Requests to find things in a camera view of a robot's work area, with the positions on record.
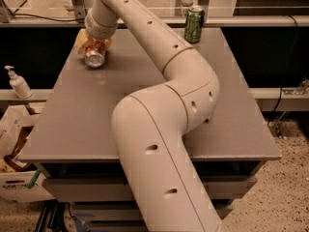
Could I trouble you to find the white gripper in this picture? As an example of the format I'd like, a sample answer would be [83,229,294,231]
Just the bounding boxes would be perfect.
[74,0,119,54]

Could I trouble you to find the red coke can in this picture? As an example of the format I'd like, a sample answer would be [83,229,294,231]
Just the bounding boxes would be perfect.
[84,40,108,69]

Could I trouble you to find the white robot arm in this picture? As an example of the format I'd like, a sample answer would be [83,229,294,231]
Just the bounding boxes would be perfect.
[75,0,224,232]

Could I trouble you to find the green soda can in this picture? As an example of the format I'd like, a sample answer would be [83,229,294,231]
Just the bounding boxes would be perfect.
[184,6,205,44]

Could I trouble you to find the white pump bottle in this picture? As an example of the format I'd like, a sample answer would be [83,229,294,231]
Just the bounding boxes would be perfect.
[5,66,32,100]

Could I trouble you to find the grey drawer cabinet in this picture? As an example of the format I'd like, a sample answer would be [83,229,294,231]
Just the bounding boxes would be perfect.
[18,27,282,232]

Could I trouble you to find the green marker pen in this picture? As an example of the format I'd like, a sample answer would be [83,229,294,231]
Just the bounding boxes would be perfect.
[27,169,41,189]

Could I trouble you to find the white cardboard box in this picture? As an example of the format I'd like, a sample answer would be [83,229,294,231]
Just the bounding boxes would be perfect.
[0,102,53,203]

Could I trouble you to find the middle grey drawer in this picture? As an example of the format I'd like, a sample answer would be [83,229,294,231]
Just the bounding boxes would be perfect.
[70,202,234,222]

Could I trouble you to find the grey drawer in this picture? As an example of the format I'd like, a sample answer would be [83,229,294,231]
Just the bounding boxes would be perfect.
[89,221,148,232]
[70,202,234,222]
[42,176,257,202]

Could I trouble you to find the bottom grey drawer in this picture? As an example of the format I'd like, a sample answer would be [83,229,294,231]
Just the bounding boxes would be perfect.
[89,221,148,232]

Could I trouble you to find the top grey drawer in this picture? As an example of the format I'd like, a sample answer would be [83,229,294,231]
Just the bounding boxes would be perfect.
[42,176,257,202]

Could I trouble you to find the black cable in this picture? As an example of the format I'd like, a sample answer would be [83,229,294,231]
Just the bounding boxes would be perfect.
[13,13,86,23]

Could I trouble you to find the grey metal rail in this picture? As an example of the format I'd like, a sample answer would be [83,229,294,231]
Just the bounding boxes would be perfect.
[0,15,309,28]

